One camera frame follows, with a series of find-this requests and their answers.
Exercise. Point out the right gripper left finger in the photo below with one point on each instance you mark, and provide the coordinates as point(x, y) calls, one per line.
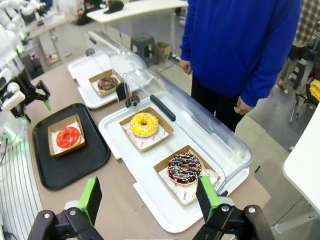
point(91, 200)

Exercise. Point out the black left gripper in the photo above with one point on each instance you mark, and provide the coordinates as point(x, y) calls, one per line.
point(27, 87)

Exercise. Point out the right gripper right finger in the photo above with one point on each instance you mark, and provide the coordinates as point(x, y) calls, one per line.
point(207, 200)

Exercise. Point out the brown cardboard donut box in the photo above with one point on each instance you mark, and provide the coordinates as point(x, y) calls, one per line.
point(106, 94)
point(163, 122)
point(161, 167)
point(50, 142)

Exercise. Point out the white printed paper liner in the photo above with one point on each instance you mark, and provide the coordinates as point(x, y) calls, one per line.
point(94, 85)
point(75, 125)
point(182, 195)
point(147, 144)

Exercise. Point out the red glazed donut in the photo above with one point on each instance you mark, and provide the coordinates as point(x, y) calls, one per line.
point(61, 143)

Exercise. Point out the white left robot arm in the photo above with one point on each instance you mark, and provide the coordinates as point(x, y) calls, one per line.
point(7, 50)

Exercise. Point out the person's left forearm blue sleeve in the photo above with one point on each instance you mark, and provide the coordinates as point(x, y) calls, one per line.
point(262, 85)

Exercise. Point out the person's right forearm blue sleeve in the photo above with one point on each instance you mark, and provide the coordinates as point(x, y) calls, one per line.
point(187, 45)

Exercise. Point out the black serving tray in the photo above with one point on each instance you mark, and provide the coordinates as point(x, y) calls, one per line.
point(75, 170)

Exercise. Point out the chocolate rainbow sprinkle donut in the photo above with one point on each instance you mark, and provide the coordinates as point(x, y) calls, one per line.
point(175, 175)

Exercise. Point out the white display tray base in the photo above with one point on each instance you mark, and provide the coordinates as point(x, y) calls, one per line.
point(85, 100)

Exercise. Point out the chocolate nut donut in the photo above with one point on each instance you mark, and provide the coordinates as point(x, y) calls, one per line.
point(102, 86)

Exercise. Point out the yellow sprinkled donut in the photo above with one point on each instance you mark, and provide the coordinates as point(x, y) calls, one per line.
point(136, 130)

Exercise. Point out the person's left hand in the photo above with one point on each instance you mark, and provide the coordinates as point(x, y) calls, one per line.
point(244, 106)

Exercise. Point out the person's right hand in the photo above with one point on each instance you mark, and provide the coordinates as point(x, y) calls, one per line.
point(186, 67)

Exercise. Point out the right white display case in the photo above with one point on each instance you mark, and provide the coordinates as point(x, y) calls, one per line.
point(150, 200)

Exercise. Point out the white ribbed panel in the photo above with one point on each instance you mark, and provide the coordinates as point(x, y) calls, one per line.
point(20, 187)

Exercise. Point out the large white table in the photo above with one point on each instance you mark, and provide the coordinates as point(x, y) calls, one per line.
point(305, 162)

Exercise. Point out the grey plastic stool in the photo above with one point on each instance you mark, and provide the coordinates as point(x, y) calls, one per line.
point(143, 40)

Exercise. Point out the small open cardboard box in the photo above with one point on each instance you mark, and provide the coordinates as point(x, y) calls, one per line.
point(163, 53)

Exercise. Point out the white power strip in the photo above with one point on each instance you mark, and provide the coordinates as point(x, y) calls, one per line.
point(176, 58)

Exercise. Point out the white table with clamp pole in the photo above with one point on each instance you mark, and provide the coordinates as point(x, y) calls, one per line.
point(150, 7)

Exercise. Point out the yellow cloth item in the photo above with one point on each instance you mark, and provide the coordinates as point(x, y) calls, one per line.
point(315, 90)

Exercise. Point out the dark plastic stool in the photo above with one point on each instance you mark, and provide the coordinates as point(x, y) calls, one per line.
point(300, 70)

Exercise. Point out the person in blue hoodie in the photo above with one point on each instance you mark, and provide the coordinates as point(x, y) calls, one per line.
point(237, 37)

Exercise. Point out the person in plaid shirt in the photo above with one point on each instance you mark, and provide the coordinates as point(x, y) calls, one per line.
point(307, 20)

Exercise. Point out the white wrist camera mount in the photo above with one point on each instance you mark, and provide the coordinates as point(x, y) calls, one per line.
point(15, 99)

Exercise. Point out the metal frame chair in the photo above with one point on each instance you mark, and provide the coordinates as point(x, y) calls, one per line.
point(308, 96)

